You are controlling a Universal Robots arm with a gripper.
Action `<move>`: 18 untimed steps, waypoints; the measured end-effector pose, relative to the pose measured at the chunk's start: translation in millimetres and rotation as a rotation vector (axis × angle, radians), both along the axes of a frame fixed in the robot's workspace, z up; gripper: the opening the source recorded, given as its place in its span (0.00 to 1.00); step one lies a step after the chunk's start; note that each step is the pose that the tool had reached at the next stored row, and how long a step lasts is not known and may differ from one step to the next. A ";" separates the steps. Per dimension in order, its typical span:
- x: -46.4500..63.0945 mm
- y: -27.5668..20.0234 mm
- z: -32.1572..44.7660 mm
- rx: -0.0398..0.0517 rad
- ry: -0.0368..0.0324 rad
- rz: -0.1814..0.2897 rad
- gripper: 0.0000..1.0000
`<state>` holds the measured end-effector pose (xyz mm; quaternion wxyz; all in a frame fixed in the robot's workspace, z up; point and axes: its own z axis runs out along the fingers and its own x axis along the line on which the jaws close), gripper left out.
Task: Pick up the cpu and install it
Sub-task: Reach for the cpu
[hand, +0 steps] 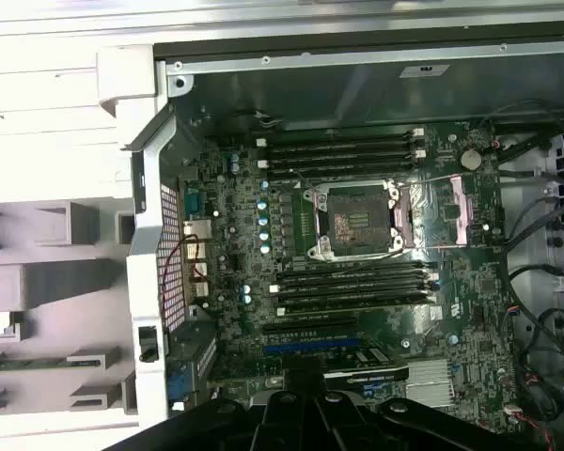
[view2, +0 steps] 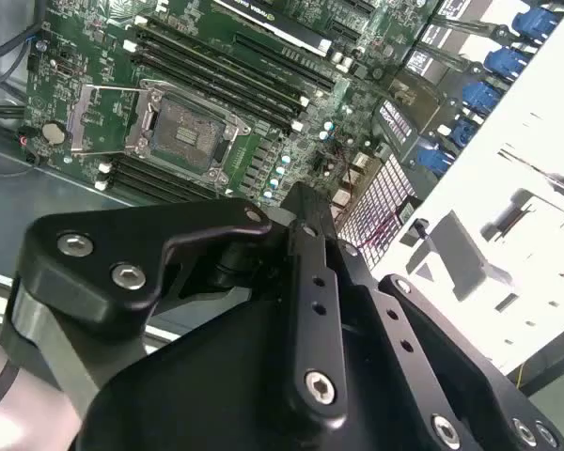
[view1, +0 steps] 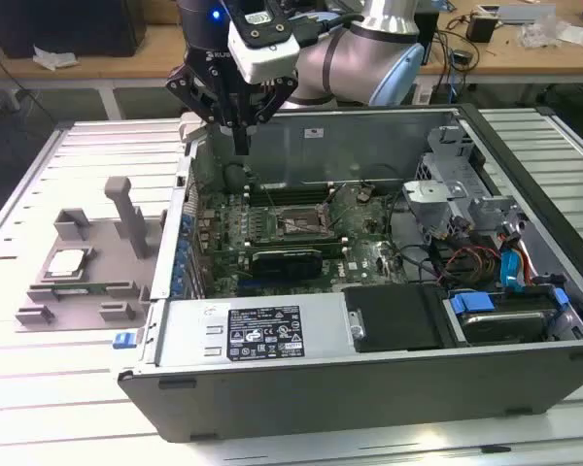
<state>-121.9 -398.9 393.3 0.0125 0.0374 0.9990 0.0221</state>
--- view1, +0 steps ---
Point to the green RAM stick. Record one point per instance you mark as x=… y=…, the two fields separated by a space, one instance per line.
x=80 y=290

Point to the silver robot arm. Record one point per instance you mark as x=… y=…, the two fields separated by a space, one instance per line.
x=350 y=63

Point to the black power adapter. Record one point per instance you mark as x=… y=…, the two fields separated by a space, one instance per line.
x=462 y=57

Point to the crumpled white paper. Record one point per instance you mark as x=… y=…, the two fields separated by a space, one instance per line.
x=53 y=58

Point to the pale grey case latch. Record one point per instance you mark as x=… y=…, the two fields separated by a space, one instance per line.
x=190 y=127

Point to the silver CPU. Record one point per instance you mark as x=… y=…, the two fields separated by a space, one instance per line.
x=67 y=264

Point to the RAM slot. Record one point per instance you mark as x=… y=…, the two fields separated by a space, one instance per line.
x=334 y=249
x=301 y=189
x=296 y=199
x=291 y=241

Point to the green motherboard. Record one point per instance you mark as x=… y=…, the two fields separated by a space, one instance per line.
x=359 y=242

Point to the thin metal locking lever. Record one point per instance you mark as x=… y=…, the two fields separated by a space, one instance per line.
x=269 y=197

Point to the round coin battery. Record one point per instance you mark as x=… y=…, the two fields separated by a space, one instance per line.
x=362 y=196

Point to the clear plastic bag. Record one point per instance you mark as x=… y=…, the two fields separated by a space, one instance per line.
x=541 y=31

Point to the silver metal drive cage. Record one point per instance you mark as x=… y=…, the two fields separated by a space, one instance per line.
x=432 y=191

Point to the small black box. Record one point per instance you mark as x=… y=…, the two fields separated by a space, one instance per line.
x=481 y=26

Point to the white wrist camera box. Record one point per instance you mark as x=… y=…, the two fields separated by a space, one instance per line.
x=267 y=60

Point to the open black PC case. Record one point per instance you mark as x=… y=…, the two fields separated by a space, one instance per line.
x=320 y=403

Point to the silver power supply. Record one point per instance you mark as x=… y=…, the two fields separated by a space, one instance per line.
x=189 y=330

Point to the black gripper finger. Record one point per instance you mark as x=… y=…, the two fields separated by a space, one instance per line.
x=277 y=99
x=194 y=92

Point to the hard disk in blue carrier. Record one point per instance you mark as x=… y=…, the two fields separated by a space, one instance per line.
x=505 y=322

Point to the CPU socket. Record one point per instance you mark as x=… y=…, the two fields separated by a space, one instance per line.
x=296 y=224

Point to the long wooden desk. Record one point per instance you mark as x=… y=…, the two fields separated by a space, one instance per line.
x=116 y=68

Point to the black graphics card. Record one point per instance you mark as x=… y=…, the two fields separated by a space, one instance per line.
x=286 y=264

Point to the black plastic drive cover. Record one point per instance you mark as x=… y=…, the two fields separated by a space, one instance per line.
x=393 y=318

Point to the blue plastic clip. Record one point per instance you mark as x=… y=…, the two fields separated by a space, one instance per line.
x=123 y=340

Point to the black computer tower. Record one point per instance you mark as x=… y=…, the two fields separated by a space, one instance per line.
x=68 y=29

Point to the grey parts rack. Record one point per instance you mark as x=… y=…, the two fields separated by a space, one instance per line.
x=102 y=242

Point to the grey flat device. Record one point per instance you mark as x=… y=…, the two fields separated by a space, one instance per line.
x=524 y=13

